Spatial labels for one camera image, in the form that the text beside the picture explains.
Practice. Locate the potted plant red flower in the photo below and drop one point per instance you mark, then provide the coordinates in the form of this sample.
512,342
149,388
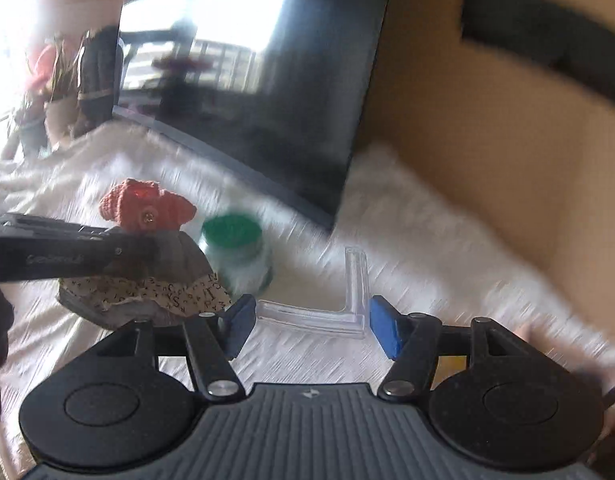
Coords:
32,130

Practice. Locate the green lid glass jar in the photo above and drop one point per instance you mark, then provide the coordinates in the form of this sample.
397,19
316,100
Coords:
237,260

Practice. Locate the potted plant white pot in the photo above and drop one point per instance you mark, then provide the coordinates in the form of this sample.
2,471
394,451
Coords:
62,115

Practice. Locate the black power strip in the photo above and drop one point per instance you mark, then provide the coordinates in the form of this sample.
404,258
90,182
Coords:
537,30

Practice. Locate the dark brown bag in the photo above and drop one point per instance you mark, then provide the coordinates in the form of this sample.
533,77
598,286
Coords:
97,85

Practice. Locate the cloth doll orange crochet hat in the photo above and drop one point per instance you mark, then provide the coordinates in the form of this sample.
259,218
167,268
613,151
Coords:
137,290

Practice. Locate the clear plastic corner guard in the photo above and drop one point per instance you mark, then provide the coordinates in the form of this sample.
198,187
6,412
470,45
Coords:
355,285

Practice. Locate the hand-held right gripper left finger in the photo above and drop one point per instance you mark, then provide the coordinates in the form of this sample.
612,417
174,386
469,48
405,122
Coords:
240,327

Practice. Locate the white textured blanket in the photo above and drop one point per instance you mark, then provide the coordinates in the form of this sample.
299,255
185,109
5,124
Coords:
412,240

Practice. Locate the black computer monitor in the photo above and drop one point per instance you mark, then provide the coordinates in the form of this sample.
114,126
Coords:
312,110

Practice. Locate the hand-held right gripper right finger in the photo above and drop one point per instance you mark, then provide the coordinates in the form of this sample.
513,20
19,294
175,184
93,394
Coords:
385,330

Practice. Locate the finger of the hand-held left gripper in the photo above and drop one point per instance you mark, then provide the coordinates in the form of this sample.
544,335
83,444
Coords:
47,224
135,252

